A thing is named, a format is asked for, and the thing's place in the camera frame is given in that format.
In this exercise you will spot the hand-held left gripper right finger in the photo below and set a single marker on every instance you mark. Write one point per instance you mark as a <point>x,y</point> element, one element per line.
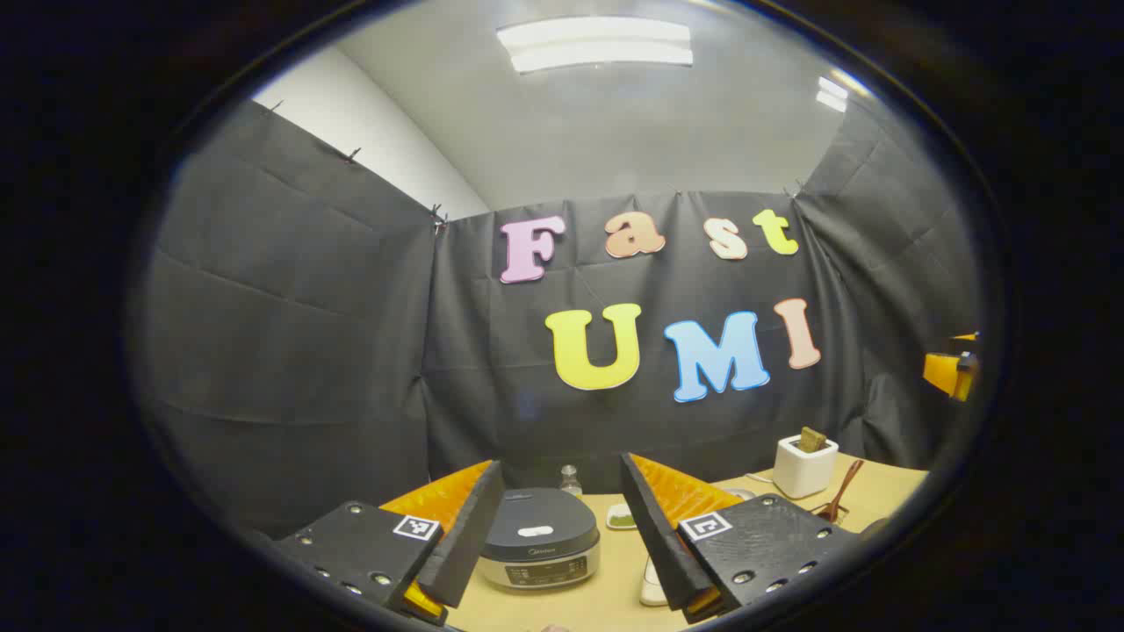
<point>654,544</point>

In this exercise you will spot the brown toast slice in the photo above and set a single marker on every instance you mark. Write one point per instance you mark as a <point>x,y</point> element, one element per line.
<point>811,440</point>

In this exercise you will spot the small clear glass bottle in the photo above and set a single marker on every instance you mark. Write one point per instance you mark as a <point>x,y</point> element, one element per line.
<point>572,483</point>

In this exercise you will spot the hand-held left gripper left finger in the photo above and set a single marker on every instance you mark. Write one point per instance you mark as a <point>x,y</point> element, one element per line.
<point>470,535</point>

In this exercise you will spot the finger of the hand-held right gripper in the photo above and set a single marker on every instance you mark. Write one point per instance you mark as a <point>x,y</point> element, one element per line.
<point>944,373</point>

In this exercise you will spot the grey and silver rice cooker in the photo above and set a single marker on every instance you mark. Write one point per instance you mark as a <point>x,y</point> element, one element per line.
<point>537,535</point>

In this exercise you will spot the black backdrop cloth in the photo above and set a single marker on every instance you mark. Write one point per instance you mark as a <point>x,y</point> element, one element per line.
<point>334,351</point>

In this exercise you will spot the large ceiling light panel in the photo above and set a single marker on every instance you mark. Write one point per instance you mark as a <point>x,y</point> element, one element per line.
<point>597,44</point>

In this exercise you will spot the white toaster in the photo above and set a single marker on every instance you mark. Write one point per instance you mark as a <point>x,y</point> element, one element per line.
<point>803,474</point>

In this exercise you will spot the brown wooden spoon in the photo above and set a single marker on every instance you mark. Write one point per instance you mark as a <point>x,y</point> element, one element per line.
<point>845,487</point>

